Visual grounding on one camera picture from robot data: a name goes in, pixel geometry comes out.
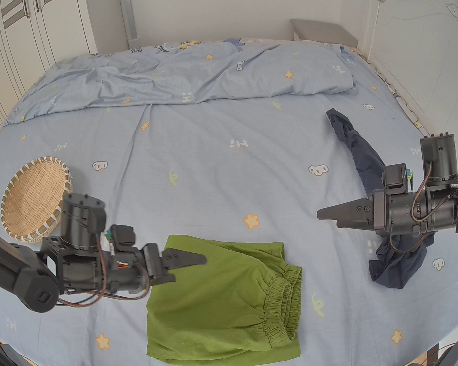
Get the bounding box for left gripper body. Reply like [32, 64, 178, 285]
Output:
[100, 243, 176, 295]

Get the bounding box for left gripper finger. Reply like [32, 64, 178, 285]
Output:
[162, 248, 208, 270]

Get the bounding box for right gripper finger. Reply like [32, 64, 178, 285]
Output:
[336, 221, 378, 233]
[317, 199, 375, 221]

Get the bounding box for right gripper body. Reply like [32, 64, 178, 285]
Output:
[372, 188, 458, 236]

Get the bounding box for green shorts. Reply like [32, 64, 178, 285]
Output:
[146, 235, 303, 366]

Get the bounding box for dark blue garment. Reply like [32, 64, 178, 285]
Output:
[326, 108, 437, 289]

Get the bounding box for bed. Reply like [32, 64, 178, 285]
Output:
[0, 0, 458, 366]

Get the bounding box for round woven basket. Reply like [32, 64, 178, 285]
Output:
[1, 157, 74, 243]

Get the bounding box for pale blue quilt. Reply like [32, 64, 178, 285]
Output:
[3, 38, 357, 127]

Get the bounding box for grey bedside table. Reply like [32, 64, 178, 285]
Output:
[290, 19, 359, 49]

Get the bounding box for white wardrobe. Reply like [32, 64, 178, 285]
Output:
[0, 0, 138, 129]

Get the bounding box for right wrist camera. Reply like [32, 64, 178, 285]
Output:
[383, 163, 410, 194]

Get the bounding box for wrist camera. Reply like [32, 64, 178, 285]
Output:
[107, 224, 136, 251]
[383, 163, 410, 194]

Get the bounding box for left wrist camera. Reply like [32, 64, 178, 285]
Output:
[107, 224, 136, 251]

